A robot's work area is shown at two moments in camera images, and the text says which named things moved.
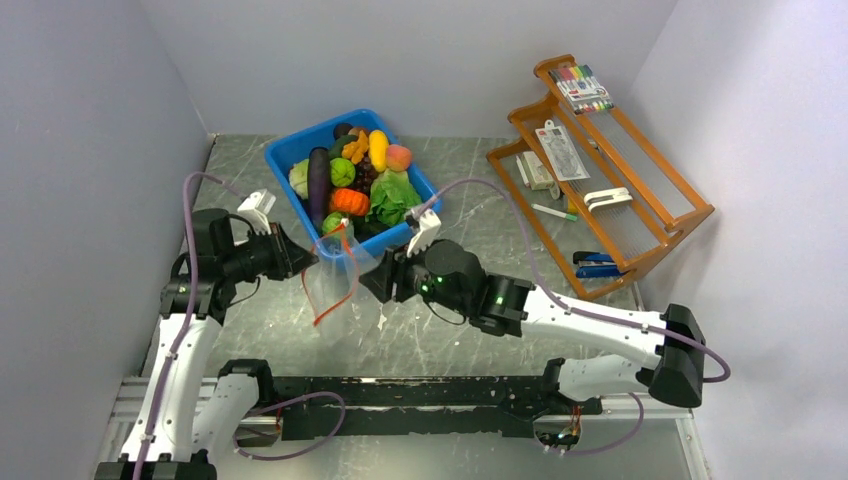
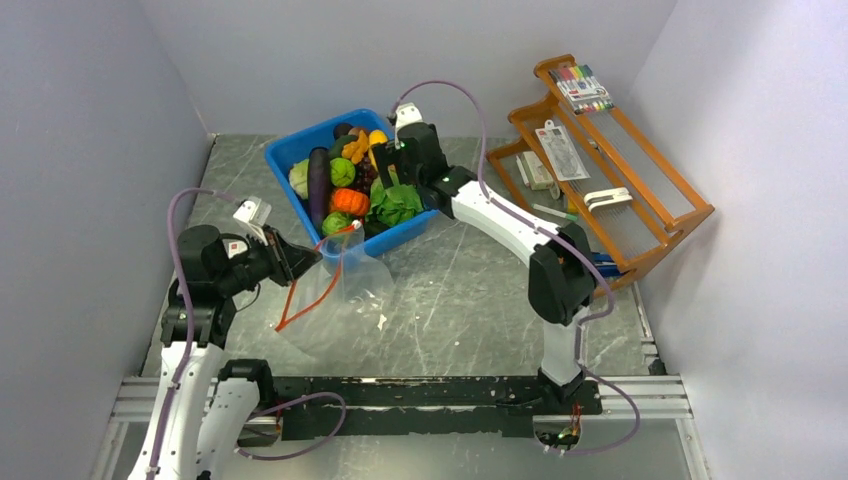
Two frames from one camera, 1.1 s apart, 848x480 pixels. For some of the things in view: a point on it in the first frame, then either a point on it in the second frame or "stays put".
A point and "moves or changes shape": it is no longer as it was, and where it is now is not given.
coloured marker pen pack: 581,88 stays put
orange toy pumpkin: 349,202 stays put
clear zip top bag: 336,302 moves or changes shape
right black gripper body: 412,276 -> 390,153
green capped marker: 554,212 stays put
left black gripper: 287,258 stays put
